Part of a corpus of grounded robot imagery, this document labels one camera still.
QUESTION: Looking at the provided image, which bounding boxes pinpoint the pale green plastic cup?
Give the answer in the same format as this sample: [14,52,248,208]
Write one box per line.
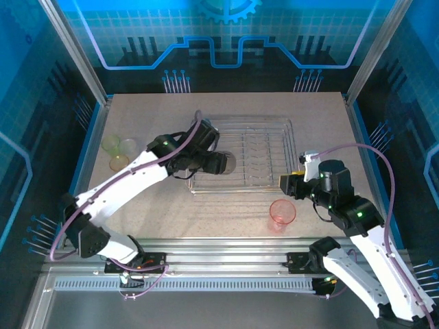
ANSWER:
[117,138,139,156]

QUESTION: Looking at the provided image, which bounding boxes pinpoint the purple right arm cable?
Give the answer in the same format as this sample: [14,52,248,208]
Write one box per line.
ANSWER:
[313,142,436,329]

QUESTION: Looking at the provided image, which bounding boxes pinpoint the aluminium frame post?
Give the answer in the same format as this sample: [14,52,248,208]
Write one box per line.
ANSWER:
[344,0,414,103]
[37,0,114,106]

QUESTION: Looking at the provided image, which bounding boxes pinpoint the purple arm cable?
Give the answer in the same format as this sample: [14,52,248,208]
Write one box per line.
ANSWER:
[313,142,436,329]
[49,109,204,302]

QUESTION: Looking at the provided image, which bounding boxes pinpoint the aluminium frame rail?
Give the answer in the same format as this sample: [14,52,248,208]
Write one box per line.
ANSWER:
[43,236,412,277]

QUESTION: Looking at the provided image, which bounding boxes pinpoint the yellow plastic cup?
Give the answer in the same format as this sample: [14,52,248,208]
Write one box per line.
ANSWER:
[108,154,130,172]

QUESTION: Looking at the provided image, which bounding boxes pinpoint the grey slotted cable duct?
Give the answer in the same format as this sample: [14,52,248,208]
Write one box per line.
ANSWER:
[54,276,316,293]

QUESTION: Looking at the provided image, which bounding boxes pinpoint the pink plastic cup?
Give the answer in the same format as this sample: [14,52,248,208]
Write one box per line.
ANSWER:
[268,199,297,234]

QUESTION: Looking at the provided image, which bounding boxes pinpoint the grey metal base plate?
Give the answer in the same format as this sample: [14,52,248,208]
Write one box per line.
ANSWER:
[20,291,381,329]

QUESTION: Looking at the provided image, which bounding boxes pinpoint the blue table edge trim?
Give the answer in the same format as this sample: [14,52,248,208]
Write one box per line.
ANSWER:
[350,101,405,249]
[51,101,106,249]

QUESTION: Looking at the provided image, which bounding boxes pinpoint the clear plastic dish rack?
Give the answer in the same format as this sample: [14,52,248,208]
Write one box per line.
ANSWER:
[187,115,298,197]

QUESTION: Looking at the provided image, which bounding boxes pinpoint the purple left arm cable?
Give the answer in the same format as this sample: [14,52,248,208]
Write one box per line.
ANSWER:
[49,109,204,302]

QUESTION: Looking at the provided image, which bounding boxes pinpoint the smoke grey plastic cup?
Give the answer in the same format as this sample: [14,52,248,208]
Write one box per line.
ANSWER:
[219,151,238,175]

